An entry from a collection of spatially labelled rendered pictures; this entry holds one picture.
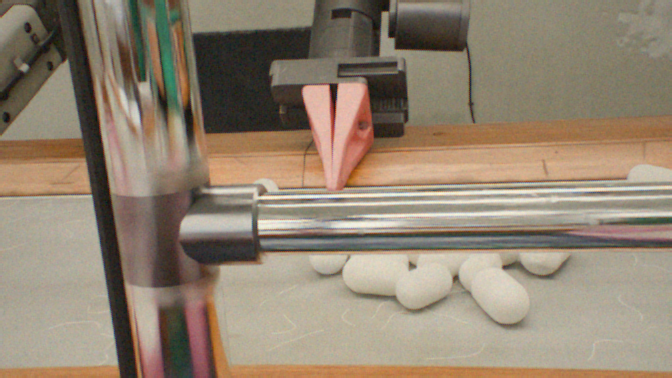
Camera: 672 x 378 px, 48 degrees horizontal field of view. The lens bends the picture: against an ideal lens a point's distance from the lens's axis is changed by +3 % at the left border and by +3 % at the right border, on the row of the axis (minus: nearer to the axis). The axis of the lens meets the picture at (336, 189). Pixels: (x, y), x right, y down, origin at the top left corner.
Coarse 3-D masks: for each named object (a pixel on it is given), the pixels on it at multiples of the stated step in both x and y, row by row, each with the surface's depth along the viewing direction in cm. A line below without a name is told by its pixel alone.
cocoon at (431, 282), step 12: (432, 264) 36; (408, 276) 35; (420, 276) 34; (432, 276) 35; (444, 276) 35; (396, 288) 35; (408, 288) 34; (420, 288) 34; (432, 288) 34; (444, 288) 35; (408, 300) 34; (420, 300) 34; (432, 300) 35
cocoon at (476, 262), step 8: (472, 256) 37; (480, 256) 36; (488, 256) 37; (496, 256) 37; (464, 264) 36; (472, 264) 36; (480, 264) 36; (488, 264) 36; (496, 264) 37; (464, 272) 36; (472, 272) 36; (464, 280) 36
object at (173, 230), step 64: (64, 0) 16; (128, 0) 15; (128, 64) 15; (192, 64) 16; (128, 128) 16; (192, 128) 16; (128, 192) 16; (192, 192) 17; (256, 192) 17; (320, 192) 17; (384, 192) 17; (448, 192) 16; (512, 192) 16; (576, 192) 16; (640, 192) 16; (128, 256) 17; (192, 256) 17; (256, 256) 17; (128, 320) 18; (192, 320) 17
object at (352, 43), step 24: (336, 24) 57; (360, 24) 57; (312, 48) 57; (336, 48) 55; (360, 48) 56; (360, 72) 54; (384, 72) 54; (384, 96) 57; (288, 120) 59; (408, 120) 58
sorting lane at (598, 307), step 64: (0, 256) 46; (64, 256) 45; (576, 256) 40; (640, 256) 40; (0, 320) 37; (64, 320) 37; (256, 320) 35; (320, 320) 35; (384, 320) 34; (448, 320) 34; (576, 320) 33; (640, 320) 33
